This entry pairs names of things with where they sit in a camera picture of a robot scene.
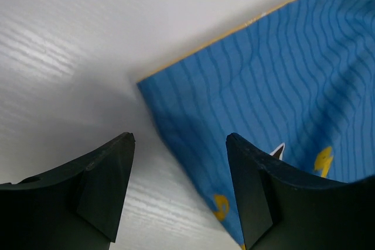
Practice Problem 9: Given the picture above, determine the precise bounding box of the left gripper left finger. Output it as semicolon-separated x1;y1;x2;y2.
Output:
1;133;135;249

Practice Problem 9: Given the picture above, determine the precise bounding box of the blue cartoon placemat cloth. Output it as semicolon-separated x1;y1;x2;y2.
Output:
138;0;374;249

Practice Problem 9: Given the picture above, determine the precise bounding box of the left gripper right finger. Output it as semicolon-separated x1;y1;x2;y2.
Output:
226;133;374;249

